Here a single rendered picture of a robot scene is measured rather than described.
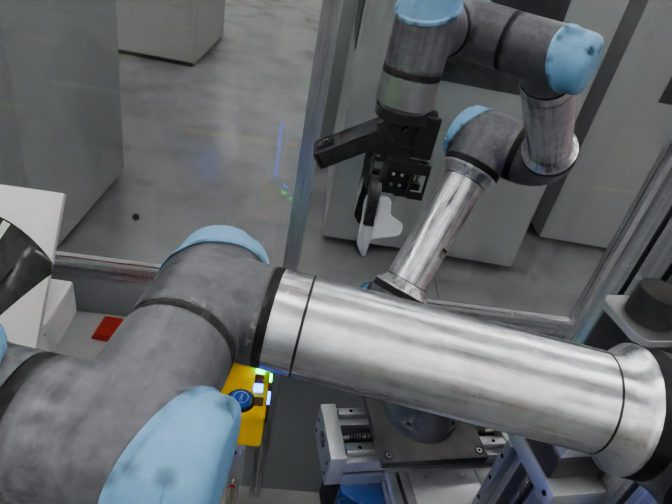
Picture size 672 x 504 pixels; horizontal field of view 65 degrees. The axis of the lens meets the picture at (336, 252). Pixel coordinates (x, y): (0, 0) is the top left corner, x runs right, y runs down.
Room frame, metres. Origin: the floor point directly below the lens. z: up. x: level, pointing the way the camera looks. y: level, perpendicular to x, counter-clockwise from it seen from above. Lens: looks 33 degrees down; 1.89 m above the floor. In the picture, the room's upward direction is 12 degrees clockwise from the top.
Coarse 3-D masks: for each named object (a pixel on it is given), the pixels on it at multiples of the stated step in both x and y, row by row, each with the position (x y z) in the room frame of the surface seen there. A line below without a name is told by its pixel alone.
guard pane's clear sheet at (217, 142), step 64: (0, 0) 1.05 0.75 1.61; (64, 0) 1.07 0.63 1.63; (128, 0) 1.08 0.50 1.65; (192, 0) 1.10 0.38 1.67; (256, 0) 1.12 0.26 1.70; (320, 0) 1.14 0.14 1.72; (384, 0) 1.15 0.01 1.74; (512, 0) 1.19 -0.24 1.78; (576, 0) 1.20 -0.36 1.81; (640, 0) 1.22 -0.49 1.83; (0, 64) 1.05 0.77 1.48; (64, 64) 1.07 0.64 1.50; (128, 64) 1.08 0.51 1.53; (192, 64) 1.10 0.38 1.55; (256, 64) 1.12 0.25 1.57; (448, 64) 1.17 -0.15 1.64; (640, 64) 1.23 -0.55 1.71; (0, 128) 1.04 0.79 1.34; (64, 128) 1.06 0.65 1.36; (128, 128) 1.08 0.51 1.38; (192, 128) 1.10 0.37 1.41; (256, 128) 1.12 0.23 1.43; (448, 128) 1.18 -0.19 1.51; (576, 128) 1.22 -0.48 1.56; (640, 128) 1.24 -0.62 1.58; (64, 192) 1.06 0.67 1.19; (128, 192) 1.08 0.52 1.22; (192, 192) 1.10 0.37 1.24; (256, 192) 1.12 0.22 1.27; (320, 192) 1.14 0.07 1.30; (512, 192) 1.21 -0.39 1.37; (576, 192) 1.23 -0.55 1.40; (640, 192) 1.25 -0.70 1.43; (64, 256) 1.06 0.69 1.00; (128, 256) 1.08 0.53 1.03; (320, 256) 1.15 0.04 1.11; (384, 256) 1.17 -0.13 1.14; (448, 256) 1.19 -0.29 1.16; (512, 256) 1.22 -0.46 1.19; (576, 256) 1.24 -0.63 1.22
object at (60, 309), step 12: (60, 288) 0.97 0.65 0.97; (72, 288) 0.99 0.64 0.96; (48, 300) 0.92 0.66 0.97; (60, 300) 0.93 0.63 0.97; (72, 300) 0.99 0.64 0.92; (48, 312) 0.88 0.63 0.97; (60, 312) 0.92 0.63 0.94; (72, 312) 0.98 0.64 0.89; (48, 324) 0.86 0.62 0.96; (60, 324) 0.91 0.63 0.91; (48, 336) 0.85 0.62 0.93; (60, 336) 0.90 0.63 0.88; (48, 348) 0.85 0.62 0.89
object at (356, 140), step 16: (352, 128) 0.70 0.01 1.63; (368, 128) 0.68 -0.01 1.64; (384, 128) 0.67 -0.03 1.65; (320, 144) 0.68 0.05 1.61; (336, 144) 0.67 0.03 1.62; (352, 144) 0.66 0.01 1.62; (368, 144) 0.67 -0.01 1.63; (384, 144) 0.67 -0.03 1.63; (320, 160) 0.66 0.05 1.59; (336, 160) 0.66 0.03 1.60
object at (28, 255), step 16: (0, 224) 0.57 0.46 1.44; (0, 240) 0.55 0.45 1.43; (16, 240) 0.55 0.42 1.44; (32, 240) 0.54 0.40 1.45; (0, 256) 0.53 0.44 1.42; (16, 256) 0.53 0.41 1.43; (32, 256) 0.52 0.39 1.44; (0, 272) 0.51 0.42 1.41; (16, 272) 0.51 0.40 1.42; (32, 272) 0.51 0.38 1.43; (48, 272) 0.51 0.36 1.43; (0, 288) 0.49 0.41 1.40; (16, 288) 0.49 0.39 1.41; (32, 288) 0.49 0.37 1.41; (0, 304) 0.47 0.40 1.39
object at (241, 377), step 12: (240, 372) 0.73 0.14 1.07; (252, 372) 0.74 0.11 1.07; (228, 384) 0.70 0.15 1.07; (240, 384) 0.70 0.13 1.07; (252, 384) 0.71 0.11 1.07; (264, 384) 0.72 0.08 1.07; (252, 396) 0.68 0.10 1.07; (264, 396) 0.69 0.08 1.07; (252, 408) 0.65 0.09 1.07; (264, 408) 0.66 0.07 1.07; (252, 420) 0.64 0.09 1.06; (264, 420) 0.64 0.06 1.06; (240, 432) 0.63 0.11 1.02; (252, 432) 0.64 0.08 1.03; (240, 444) 0.63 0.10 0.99; (252, 444) 0.64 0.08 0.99
